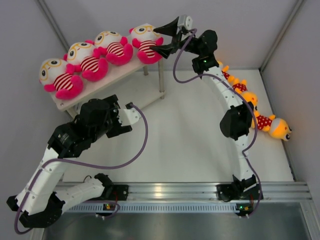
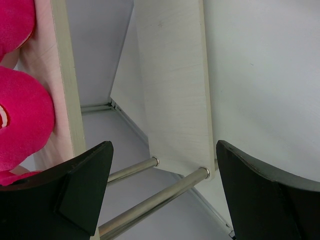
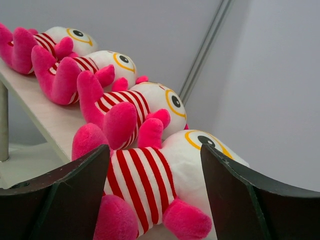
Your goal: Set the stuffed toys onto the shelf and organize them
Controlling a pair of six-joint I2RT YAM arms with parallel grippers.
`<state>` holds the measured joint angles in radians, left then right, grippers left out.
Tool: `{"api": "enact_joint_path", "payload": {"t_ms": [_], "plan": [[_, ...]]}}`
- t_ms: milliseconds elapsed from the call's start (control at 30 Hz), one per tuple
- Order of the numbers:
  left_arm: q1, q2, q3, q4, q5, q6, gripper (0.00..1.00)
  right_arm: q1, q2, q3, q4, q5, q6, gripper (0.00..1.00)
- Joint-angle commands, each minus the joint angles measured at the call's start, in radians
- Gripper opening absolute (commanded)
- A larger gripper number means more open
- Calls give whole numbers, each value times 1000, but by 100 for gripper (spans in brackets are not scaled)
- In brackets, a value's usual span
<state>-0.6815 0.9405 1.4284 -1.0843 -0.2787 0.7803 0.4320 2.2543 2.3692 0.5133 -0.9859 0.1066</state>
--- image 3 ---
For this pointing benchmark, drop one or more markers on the left corner metal profile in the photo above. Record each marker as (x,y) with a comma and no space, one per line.
(205,47)

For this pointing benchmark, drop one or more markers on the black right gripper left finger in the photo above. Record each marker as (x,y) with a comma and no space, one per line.
(62,204)

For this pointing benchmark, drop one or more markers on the pink panda plush face-down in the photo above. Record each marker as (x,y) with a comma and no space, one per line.
(158,182)

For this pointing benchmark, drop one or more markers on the white two-tier shelf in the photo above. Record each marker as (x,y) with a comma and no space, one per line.
(66,126)

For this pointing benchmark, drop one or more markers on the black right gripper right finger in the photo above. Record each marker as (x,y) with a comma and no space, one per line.
(247,205)

